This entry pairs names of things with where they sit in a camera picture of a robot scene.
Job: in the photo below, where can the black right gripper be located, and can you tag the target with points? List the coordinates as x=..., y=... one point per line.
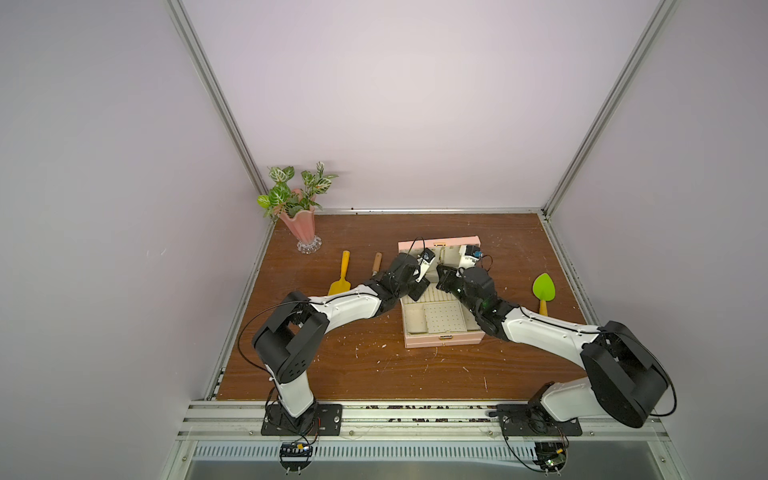
x=450, y=279

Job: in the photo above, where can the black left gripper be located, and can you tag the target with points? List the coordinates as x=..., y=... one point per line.
x=420, y=287

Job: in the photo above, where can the pink jewelry box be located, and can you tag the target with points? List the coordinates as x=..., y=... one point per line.
x=438, y=318

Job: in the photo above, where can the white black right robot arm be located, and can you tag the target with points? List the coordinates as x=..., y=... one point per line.
x=623, y=379

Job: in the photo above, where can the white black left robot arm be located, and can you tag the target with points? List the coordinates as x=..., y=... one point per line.
x=288, y=340

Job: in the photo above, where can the yellow plastic garden shovel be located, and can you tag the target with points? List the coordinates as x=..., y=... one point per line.
x=342, y=284

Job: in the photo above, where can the plant in pink vase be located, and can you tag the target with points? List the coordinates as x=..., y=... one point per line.
x=296, y=207

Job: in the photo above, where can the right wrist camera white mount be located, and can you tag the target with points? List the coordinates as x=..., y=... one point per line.
x=469, y=256

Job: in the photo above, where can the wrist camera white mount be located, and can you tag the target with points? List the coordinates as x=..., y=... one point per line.
x=425, y=259
x=469, y=256

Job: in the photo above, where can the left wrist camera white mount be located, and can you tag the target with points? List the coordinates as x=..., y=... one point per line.
x=425, y=259

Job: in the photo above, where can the green rake wooden handle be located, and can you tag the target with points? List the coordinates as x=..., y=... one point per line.
x=377, y=263

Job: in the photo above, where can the green trowel yellow handle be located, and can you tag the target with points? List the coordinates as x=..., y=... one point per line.
x=545, y=291

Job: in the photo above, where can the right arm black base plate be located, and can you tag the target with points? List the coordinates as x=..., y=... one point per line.
x=531, y=419

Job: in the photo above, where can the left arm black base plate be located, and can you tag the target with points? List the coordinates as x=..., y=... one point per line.
x=321, y=419

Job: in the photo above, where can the left circuit board with wires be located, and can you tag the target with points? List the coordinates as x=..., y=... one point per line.
x=295, y=457

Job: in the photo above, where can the circuit board with wires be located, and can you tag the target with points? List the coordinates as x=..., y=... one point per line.
x=545, y=457
x=295, y=457

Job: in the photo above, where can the right circuit board with wires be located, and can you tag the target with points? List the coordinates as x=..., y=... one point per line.
x=545, y=457

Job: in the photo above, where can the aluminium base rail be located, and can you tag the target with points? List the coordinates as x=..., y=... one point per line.
x=404, y=430

